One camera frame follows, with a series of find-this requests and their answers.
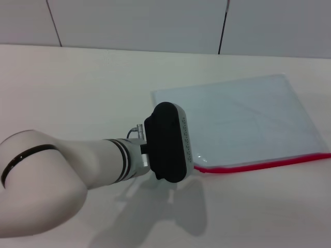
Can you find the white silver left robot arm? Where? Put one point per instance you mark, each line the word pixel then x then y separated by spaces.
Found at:
pixel 51 170

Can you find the red zipper slider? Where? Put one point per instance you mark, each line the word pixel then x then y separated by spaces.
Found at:
pixel 203 171

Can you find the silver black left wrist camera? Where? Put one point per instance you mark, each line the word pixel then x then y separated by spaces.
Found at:
pixel 168 144

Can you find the clear document bag red zipper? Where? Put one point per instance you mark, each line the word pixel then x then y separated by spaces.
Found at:
pixel 248 121

